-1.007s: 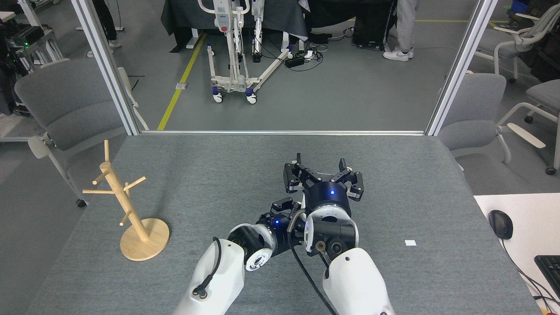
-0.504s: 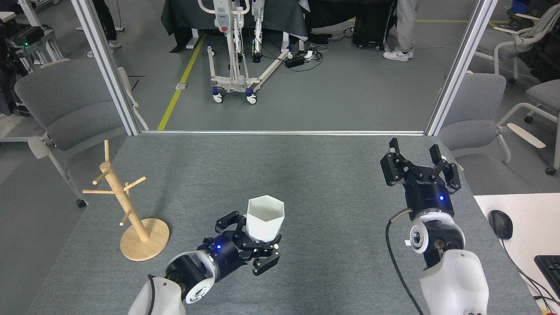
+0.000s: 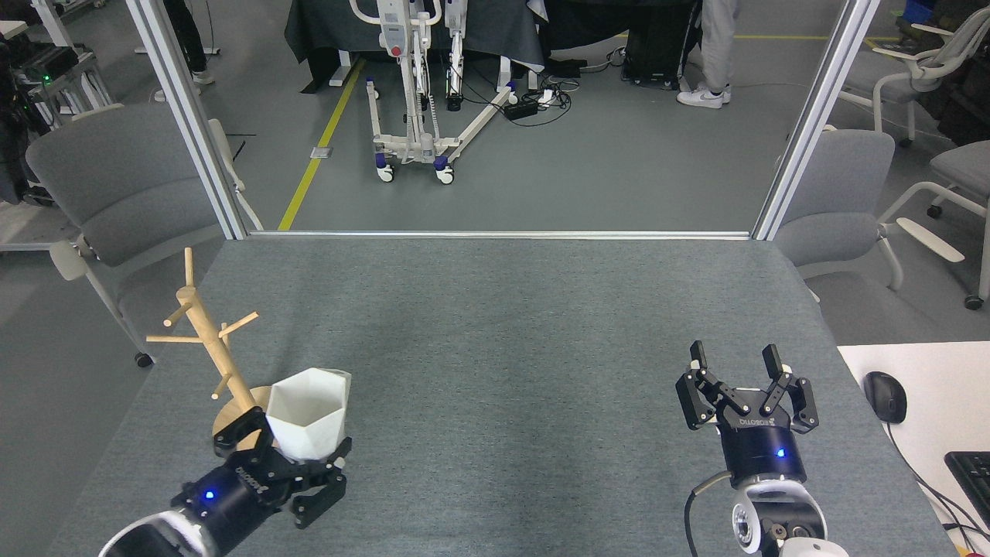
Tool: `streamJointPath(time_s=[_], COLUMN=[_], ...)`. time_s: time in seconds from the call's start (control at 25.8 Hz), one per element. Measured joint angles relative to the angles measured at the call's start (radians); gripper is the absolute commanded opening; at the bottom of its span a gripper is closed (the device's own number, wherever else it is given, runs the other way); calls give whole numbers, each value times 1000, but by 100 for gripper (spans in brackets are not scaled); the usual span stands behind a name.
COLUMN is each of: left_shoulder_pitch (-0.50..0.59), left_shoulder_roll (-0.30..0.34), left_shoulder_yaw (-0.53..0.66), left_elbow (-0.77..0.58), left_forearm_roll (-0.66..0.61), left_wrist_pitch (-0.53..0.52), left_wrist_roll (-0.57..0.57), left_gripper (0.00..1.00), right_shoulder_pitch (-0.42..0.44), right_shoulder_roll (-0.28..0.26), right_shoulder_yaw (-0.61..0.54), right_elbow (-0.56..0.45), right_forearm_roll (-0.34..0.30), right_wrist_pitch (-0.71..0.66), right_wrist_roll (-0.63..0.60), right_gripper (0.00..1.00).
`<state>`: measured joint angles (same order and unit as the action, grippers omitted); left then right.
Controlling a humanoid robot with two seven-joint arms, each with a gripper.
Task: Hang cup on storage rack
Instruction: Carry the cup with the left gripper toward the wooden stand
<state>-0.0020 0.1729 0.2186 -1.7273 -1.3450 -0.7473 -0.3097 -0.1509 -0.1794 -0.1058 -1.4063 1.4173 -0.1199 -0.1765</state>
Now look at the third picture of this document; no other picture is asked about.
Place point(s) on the white stand on wheels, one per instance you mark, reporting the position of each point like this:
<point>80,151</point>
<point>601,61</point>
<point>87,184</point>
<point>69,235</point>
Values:
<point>394,31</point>

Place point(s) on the grey chair with white armrest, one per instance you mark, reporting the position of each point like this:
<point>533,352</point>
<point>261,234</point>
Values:
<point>967,166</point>

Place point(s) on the wooden cup rack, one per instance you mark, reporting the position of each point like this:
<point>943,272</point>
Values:
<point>205,333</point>

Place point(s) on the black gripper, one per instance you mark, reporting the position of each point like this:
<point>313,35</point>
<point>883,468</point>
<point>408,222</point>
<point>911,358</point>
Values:
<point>232,495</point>
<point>762,449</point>

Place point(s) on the metal floor plate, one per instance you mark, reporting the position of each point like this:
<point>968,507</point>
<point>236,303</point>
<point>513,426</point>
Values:
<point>322,152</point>

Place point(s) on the white faceted cup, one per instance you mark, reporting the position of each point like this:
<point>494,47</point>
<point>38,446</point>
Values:
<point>309,418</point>

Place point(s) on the silver frame post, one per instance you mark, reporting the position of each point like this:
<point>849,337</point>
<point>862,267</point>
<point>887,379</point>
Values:
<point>812,116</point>
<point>186,116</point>

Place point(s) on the black power strip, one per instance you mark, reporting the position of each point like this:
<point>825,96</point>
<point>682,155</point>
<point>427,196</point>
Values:
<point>521,109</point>

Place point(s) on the silver frame rail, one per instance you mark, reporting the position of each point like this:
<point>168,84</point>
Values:
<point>503,234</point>

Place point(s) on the black keyboard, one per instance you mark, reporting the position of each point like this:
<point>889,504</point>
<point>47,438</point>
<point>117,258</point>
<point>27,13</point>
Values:
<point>974,480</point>

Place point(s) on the black cabinet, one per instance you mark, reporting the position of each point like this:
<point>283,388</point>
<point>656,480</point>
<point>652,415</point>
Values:
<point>657,46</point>

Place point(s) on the white desk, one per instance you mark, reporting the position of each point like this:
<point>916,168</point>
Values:
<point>928,363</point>

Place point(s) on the white office chair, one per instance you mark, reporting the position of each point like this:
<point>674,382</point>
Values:
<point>920,73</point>

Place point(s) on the metal equipment cart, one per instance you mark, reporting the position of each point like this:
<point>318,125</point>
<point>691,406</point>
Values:
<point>54,66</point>

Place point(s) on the person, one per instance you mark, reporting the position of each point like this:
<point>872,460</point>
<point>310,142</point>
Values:
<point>186,31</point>
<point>719,39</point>

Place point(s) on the dark covered table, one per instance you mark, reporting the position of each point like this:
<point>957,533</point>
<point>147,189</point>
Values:
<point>495,31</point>

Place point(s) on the black computer mouse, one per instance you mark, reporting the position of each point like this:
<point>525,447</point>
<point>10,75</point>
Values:
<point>885,396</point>

